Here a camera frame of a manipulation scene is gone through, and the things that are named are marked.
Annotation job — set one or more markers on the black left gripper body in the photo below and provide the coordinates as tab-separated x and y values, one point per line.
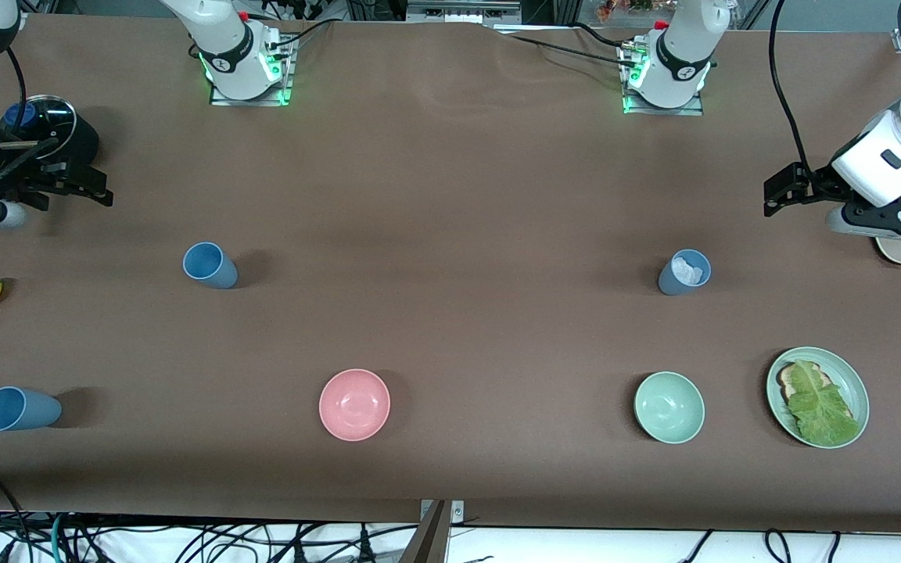
820	186

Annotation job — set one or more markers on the blue cup holding paper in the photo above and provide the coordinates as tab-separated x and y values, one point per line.
673	283

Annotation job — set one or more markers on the plain blue cup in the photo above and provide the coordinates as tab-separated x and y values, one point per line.
28	410
212	270

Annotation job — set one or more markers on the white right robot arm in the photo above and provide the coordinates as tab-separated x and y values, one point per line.
227	39

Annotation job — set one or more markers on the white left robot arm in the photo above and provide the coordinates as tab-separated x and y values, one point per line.
681	47

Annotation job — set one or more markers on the glass lid with blue knob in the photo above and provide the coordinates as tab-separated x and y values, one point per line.
48	125

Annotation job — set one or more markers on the crumpled white paper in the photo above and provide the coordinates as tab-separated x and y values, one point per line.
685	270

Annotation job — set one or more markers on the bread slice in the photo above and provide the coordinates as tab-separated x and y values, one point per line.
787	381

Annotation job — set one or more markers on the mint green plate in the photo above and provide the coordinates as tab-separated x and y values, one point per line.
849	375

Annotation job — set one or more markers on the green lettuce leaf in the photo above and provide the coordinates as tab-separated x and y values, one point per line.
822	410

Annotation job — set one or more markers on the mint green bowl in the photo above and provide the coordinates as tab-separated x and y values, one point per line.
669	407

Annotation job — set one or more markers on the brown table cover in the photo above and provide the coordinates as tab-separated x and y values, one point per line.
497	195

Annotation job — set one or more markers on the pink bowl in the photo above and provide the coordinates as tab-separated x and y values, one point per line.
354	405

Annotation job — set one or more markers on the grey metal box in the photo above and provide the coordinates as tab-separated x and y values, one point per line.
462	12

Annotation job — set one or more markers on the dark metal beam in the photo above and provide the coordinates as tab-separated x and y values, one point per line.
427	539

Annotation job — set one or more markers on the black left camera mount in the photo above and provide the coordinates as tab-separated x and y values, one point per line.
900	215

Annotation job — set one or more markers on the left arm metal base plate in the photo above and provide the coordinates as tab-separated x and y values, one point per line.
689	111

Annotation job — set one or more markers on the silver table edge bracket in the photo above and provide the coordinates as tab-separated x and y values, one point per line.
457	512

